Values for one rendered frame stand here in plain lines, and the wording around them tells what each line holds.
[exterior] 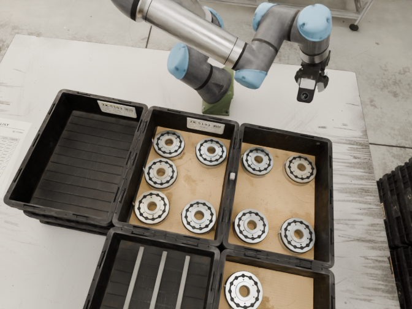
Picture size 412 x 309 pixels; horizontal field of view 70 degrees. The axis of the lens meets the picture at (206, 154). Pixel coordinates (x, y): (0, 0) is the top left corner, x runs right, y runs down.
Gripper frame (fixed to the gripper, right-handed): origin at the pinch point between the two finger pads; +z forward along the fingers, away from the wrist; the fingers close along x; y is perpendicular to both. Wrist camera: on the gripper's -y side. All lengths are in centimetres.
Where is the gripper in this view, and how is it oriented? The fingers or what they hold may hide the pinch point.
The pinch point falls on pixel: (311, 89)
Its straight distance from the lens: 108.2
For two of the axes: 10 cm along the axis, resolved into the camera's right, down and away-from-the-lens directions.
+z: 3.2, 2.2, 9.2
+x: -8.8, -2.9, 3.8
